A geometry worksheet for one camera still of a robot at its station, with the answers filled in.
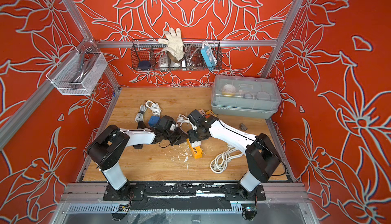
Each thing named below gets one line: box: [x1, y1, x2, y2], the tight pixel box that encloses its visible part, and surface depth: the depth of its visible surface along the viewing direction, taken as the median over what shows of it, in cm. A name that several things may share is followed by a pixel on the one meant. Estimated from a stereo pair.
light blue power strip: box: [200, 41, 218, 68], surface depth 89 cm
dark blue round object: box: [138, 60, 152, 71], surface depth 102 cm
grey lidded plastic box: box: [210, 75, 282, 119], surface depth 94 cm
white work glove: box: [157, 27, 185, 62], surface depth 91 cm
